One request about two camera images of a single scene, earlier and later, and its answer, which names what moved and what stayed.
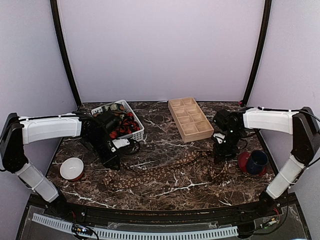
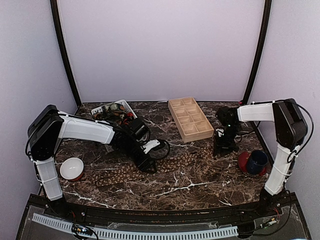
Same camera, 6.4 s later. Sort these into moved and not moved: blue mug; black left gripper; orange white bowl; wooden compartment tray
Moved: black left gripper
Not moved: blue mug; wooden compartment tray; orange white bowl
